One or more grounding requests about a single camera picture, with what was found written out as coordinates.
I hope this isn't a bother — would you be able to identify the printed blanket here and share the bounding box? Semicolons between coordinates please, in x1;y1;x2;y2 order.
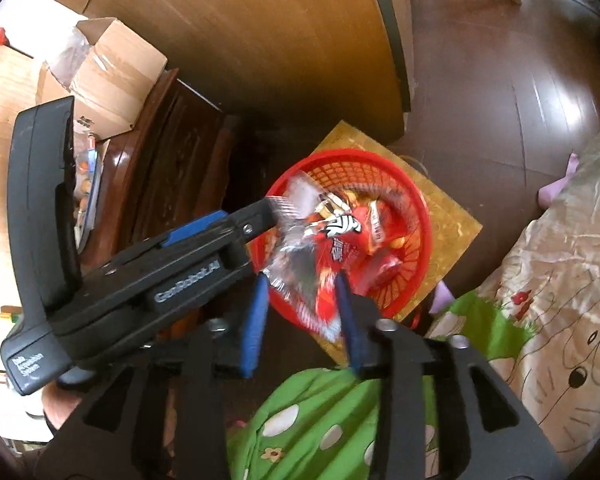
227;110;600;480

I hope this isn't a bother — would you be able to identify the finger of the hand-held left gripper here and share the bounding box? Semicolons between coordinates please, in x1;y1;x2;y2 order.
100;210;229;277
215;197;282;268

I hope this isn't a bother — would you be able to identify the clear plastic bag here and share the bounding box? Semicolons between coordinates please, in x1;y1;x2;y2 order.
46;24;94;87

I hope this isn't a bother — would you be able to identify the pink slipper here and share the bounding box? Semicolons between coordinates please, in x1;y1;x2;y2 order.
429;281;454;313
539;151;580;207

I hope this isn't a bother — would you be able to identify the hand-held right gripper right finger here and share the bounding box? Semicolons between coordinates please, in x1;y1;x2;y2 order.
333;272;566;480

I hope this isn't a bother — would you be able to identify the tray of small bottles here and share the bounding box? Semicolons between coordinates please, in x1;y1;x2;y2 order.
73;129;103;233

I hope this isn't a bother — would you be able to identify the red plastic basket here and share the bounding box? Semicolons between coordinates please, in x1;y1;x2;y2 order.
250;152;435;333

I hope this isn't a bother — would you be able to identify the red snack packet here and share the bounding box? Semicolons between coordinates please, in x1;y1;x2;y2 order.
367;254;402;293
265;210;377;344
357;199;407;257

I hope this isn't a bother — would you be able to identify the wooden cabinet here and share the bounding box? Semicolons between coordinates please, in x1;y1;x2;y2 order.
10;0;414;142

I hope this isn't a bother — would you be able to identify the dark wooden nightstand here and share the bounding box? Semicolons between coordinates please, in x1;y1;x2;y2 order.
92;67;242;273

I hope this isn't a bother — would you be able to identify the brown cardboard box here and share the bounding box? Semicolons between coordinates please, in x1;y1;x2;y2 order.
34;16;169;142

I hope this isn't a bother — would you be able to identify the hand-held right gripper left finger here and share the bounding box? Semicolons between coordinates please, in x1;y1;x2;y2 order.
35;275;271;480

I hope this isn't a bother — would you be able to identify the clear plastic wrapper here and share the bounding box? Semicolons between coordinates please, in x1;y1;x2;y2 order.
272;171;324;222

